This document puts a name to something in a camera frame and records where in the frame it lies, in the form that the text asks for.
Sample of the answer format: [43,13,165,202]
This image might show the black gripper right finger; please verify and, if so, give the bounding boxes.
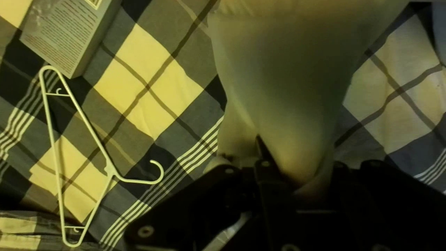
[318,159,446,251]

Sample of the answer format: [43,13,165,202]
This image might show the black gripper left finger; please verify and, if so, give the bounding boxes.
[123,164,256,251]

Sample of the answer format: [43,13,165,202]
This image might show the grey cloth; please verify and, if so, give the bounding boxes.
[207,0,409,200]

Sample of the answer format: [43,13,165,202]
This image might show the white plastic clothes hanger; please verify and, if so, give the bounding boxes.
[37,65,164,248]

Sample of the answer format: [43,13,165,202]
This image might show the plaid checkered bed comforter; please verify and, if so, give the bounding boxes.
[0,0,446,251]

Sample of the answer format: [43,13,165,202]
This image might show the printed cardboard box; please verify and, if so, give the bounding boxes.
[19,0,122,78]

